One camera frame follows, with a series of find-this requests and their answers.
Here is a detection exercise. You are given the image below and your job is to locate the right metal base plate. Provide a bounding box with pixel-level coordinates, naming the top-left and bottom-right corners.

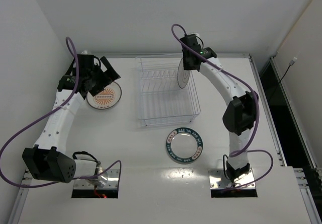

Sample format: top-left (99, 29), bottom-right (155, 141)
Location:
top-left (208, 169), bottom-right (256, 190)

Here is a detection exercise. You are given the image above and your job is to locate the white wire dish rack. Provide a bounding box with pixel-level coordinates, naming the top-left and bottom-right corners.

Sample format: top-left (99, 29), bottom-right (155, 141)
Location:
top-left (135, 53), bottom-right (201, 127)

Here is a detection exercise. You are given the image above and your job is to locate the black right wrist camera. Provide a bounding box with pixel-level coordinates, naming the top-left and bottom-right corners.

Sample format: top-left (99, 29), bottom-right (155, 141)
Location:
top-left (199, 47), bottom-right (217, 59)

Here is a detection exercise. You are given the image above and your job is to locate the orange sunburst plate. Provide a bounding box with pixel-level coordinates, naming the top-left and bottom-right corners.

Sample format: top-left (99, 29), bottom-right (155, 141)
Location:
top-left (86, 82), bottom-right (122, 110)

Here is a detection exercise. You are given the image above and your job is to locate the metal base plate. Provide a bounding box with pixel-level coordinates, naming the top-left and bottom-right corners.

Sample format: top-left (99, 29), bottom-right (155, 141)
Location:
top-left (208, 169), bottom-right (256, 190)
top-left (73, 169), bottom-right (120, 190)

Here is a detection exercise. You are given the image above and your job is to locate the green rimmed lettered plate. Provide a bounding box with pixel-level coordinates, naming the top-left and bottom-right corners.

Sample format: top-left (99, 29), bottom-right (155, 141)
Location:
top-left (166, 127), bottom-right (204, 165)

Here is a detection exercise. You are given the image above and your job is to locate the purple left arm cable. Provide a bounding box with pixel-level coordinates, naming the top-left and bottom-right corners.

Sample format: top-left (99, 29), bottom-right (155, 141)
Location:
top-left (0, 36), bottom-right (122, 188)

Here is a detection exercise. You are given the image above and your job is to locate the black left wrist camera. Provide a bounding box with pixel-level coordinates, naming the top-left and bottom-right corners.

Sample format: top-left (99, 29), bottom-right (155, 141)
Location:
top-left (57, 75), bottom-right (78, 92)

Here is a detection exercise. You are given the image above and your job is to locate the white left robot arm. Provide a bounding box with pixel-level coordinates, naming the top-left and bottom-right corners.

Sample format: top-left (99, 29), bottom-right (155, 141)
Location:
top-left (22, 54), bottom-right (120, 183)

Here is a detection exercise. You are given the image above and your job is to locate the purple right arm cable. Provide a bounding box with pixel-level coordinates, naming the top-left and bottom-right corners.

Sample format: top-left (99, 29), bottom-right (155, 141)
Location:
top-left (171, 24), bottom-right (274, 192)

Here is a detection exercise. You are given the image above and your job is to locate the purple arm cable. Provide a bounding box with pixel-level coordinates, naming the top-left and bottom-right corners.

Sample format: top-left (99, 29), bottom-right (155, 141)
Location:
top-left (0, 36), bottom-right (122, 188)
top-left (171, 24), bottom-right (274, 192)

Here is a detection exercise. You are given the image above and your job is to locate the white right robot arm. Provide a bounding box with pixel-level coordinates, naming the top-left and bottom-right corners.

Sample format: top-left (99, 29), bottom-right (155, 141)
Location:
top-left (177, 34), bottom-right (258, 181)

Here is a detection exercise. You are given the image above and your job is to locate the black cable with white plug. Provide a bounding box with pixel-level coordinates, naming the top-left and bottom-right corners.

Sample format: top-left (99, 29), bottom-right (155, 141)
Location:
top-left (278, 56), bottom-right (297, 84)

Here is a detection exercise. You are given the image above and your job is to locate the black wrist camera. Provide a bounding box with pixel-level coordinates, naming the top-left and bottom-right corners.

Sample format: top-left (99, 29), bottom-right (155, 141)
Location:
top-left (199, 47), bottom-right (217, 59)
top-left (57, 75), bottom-right (78, 92)

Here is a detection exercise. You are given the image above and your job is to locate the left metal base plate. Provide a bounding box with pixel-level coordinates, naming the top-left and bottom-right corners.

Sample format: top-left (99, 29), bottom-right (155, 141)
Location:
top-left (73, 169), bottom-right (120, 190)

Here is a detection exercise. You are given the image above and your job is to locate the white plate with dark rim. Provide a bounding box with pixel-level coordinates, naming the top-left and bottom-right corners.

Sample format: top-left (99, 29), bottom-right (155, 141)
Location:
top-left (177, 59), bottom-right (191, 89)

